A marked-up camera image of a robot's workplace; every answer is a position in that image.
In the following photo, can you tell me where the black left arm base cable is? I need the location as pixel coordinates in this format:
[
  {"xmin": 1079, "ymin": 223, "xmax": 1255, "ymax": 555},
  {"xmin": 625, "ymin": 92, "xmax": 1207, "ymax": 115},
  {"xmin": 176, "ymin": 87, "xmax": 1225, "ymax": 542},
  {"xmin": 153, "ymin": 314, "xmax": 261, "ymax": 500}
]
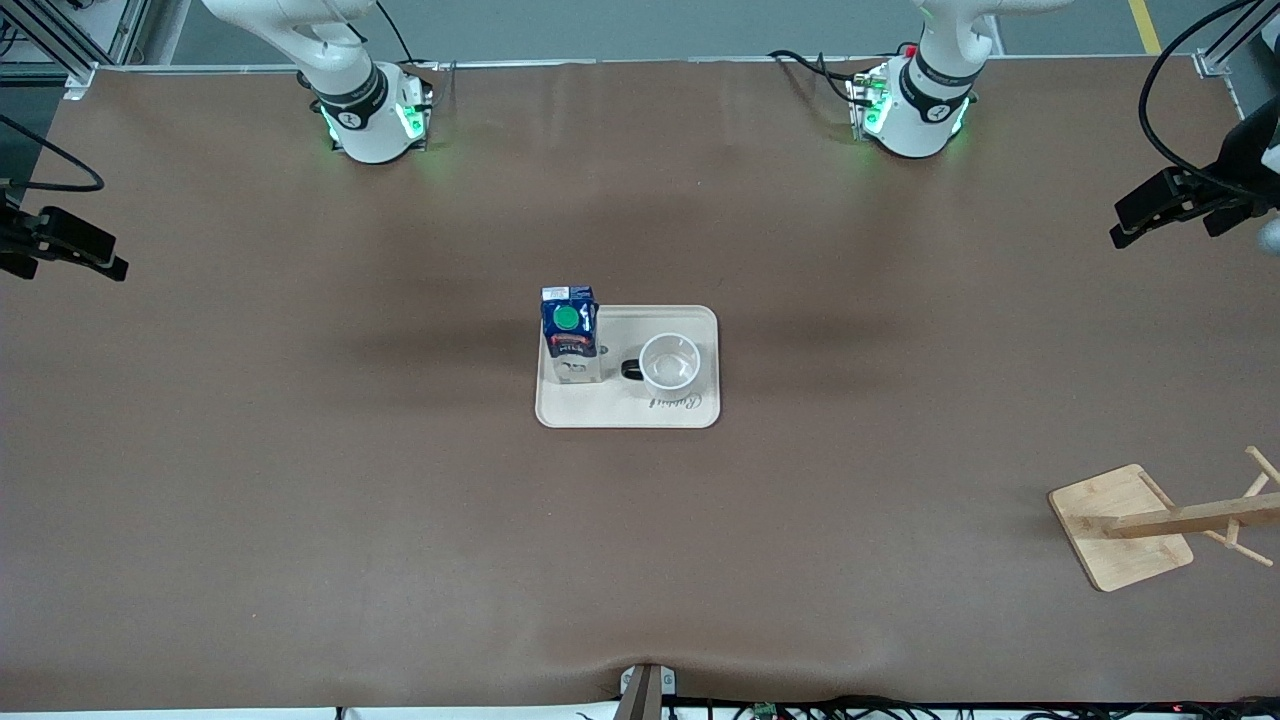
[{"xmin": 768, "ymin": 50, "xmax": 863, "ymax": 103}]

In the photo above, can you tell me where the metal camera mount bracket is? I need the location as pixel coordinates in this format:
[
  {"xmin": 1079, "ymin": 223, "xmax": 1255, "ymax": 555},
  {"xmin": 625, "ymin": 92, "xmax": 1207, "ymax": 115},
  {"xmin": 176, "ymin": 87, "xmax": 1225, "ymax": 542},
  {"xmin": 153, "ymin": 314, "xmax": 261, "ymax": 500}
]
[{"xmin": 618, "ymin": 663, "xmax": 678, "ymax": 720}]

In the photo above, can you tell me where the black arm base cable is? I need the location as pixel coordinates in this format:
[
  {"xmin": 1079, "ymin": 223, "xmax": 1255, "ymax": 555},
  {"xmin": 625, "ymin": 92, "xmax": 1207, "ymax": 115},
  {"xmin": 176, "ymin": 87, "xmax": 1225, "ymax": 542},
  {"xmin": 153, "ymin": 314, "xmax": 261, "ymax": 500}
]
[
  {"xmin": 768, "ymin": 50, "xmax": 863, "ymax": 103},
  {"xmin": 375, "ymin": 0, "xmax": 441, "ymax": 101}
]

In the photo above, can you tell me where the black right arm base cable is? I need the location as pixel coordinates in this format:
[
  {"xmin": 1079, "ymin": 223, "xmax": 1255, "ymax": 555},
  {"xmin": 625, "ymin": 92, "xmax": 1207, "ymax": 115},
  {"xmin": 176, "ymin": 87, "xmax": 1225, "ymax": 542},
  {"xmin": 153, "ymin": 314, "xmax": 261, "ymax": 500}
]
[{"xmin": 375, "ymin": 0, "xmax": 441, "ymax": 101}]

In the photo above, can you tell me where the beige plastic tray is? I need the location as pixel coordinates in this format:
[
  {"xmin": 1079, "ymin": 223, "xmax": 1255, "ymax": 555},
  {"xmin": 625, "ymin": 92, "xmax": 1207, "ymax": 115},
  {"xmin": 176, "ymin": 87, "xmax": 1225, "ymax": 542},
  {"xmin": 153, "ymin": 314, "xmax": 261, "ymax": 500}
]
[{"xmin": 535, "ymin": 305, "xmax": 721, "ymax": 429}]

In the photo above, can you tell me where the aluminium frame post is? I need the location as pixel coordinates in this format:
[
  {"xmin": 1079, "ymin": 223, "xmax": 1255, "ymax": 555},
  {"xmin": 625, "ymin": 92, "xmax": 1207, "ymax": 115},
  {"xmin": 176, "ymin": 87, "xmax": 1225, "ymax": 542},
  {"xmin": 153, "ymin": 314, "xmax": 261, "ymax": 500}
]
[
  {"xmin": 0, "ymin": 0, "xmax": 151, "ymax": 101},
  {"xmin": 1195, "ymin": 0, "xmax": 1280, "ymax": 81}
]

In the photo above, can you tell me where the wooden cup rack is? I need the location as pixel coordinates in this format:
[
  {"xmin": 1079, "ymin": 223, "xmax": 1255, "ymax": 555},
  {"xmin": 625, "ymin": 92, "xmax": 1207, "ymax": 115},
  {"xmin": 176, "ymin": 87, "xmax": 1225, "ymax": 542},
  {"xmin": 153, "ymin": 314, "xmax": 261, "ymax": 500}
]
[{"xmin": 1048, "ymin": 445, "xmax": 1280, "ymax": 593}]

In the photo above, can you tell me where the white smiley mug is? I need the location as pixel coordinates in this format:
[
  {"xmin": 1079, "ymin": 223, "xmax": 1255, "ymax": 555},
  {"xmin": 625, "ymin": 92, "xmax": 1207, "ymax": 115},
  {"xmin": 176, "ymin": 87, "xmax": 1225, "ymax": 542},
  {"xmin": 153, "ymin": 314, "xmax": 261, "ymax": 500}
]
[{"xmin": 620, "ymin": 332, "xmax": 701, "ymax": 393}]

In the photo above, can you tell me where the brown table cover mat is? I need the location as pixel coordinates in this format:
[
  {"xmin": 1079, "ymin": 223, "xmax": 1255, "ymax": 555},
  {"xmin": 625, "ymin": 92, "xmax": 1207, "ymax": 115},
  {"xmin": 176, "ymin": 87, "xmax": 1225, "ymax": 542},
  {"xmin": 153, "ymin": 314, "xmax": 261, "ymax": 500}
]
[{"xmin": 0, "ymin": 55, "xmax": 1280, "ymax": 713}]

